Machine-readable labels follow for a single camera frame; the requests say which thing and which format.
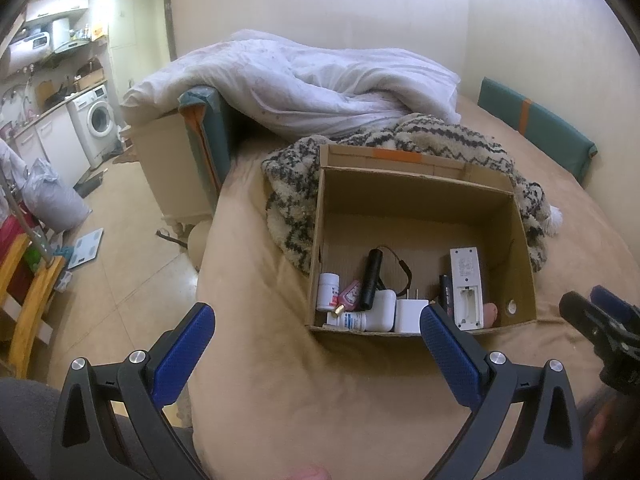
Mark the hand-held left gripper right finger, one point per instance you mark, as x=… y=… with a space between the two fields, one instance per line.
x=450 y=355

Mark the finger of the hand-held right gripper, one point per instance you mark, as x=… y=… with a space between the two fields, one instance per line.
x=582 y=312
x=612 y=302

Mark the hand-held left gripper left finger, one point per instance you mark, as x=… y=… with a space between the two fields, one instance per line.
x=182 y=355

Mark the white charger plug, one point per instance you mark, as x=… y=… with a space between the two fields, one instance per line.
x=411 y=316

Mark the black slim tube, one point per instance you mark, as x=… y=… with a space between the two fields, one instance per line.
x=446 y=295

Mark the white remote control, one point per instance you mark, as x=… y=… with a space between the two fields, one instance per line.
x=466 y=285

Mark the white earbuds case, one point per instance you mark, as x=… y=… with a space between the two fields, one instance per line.
x=382 y=307

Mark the small white bottle blue label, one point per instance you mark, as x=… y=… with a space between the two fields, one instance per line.
x=350 y=321

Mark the pink bottle gold cap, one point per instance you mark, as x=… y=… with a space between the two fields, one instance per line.
x=351 y=296

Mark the brown cardboard box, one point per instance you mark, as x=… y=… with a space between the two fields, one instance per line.
x=415 y=225

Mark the white pill bottle red label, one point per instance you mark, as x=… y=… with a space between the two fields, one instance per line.
x=328 y=292

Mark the person's right hand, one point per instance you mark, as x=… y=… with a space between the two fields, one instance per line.
x=600 y=430

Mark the person's left hand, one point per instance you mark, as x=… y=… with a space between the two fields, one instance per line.
x=310 y=474

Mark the dark object on floor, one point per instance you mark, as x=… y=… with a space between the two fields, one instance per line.
x=172 y=239

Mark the white bathroom scale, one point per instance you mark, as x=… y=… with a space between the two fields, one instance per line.
x=86 y=247

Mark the yellow wooden chair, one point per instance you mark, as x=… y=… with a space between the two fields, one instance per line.
x=32 y=305

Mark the black and cream patterned blanket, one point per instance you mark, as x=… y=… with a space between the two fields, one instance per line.
x=295 y=195

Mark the black floor mat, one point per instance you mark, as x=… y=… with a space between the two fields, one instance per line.
x=90 y=182

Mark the green cushion with orange stripe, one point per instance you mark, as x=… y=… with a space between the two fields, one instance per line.
x=535 y=122
x=210 y=135

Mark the grey rubbish bag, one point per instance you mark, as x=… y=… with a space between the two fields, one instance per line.
x=52 y=200

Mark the red bag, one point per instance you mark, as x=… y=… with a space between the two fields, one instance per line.
x=10 y=237

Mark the white washing machine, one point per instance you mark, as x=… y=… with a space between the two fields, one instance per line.
x=97 y=122

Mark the white kitchen base cabinet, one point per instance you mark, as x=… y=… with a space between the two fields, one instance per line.
x=55 y=140

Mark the white duvet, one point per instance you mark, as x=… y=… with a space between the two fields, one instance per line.
x=300 y=80

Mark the tall white cupboard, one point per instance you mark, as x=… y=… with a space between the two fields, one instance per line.
x=132 y=35

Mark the white water heater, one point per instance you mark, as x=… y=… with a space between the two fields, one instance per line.
x=27 y=55

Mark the cream wooden bed frame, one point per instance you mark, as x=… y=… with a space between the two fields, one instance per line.
x=165 y=170

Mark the white wall cabinet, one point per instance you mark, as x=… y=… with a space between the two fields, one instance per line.
x=57 y=6

